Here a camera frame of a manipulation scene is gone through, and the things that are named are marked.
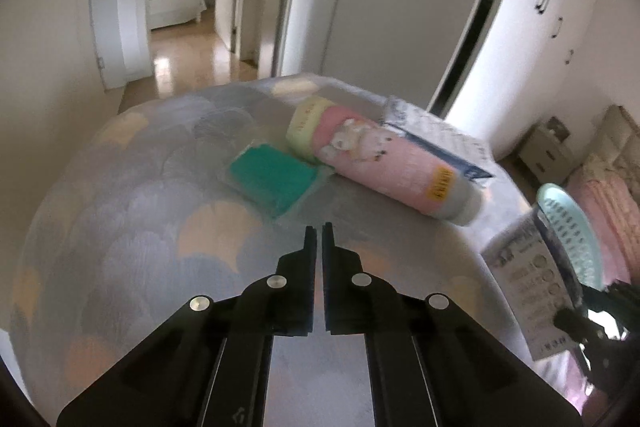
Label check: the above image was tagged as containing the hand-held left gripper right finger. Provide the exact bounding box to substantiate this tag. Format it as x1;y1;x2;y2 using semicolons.
321;222;585;427

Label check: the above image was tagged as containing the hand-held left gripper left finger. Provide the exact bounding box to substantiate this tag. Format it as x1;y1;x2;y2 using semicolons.
56;224;318;427

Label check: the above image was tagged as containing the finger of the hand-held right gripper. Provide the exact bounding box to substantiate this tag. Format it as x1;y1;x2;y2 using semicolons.
552;307;640;400
580;279;638;323

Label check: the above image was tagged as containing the white blue carton box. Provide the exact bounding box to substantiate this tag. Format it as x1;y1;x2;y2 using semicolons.
481;207;583;362

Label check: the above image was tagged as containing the teal plastic laundry basket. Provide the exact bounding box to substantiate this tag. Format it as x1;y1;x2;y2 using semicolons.
536;183;603;293

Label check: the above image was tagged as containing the green tissue packet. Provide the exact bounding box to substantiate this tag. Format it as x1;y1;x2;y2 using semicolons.
220;142;333;220

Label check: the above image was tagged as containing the pink cartoon print tube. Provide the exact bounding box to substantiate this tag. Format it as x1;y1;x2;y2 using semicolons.
286;96;485;225

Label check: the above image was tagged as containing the dotted white blue box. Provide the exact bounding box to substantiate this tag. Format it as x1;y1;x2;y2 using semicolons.
382;96;496;190

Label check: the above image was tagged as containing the bed with pink cover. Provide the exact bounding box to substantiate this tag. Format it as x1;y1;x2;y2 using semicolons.
545;342;616;427

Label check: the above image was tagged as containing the folded pink blanket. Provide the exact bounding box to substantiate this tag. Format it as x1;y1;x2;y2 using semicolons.
567;164;633;283

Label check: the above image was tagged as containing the beige padded headboard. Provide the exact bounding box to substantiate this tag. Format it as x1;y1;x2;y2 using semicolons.
582;104;640;202

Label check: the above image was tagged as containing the grey nightstand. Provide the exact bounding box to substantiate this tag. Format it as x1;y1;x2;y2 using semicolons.
517;117;583;188

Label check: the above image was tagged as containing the patterned table cover cloth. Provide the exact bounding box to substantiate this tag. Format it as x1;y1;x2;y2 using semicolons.
10;74;538;427

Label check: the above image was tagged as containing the white wardrobe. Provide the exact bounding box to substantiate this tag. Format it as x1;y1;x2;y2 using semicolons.
427;0;616;158

